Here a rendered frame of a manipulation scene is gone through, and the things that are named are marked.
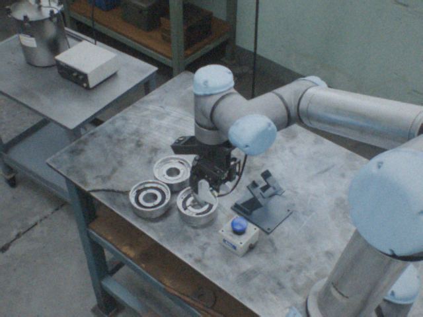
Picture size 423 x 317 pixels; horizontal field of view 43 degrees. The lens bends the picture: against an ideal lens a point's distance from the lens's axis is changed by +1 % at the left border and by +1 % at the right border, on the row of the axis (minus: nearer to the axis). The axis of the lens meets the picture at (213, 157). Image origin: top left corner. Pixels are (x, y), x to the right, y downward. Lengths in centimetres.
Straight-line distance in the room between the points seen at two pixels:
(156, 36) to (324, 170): 184
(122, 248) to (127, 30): 184
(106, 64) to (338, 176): 97
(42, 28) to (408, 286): 155
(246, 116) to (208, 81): 10
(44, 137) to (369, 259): 202
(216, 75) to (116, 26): 231
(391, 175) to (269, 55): 260
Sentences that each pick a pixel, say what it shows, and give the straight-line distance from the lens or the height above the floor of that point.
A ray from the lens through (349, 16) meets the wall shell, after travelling 281.
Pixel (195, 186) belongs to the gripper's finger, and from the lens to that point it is 118.
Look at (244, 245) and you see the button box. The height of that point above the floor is 84.
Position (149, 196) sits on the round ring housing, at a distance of 141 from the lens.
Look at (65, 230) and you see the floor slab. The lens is 245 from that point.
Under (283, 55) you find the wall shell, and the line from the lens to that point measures 313.
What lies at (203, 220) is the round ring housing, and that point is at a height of 82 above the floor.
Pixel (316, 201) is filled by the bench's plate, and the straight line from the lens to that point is 144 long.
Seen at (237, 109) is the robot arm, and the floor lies 126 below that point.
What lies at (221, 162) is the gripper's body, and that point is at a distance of 109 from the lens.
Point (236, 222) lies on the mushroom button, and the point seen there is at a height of 87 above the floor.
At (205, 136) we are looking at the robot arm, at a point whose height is 116.
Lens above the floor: 185
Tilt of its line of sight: 44 degrees down
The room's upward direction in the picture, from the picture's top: 1 degrees clockwise
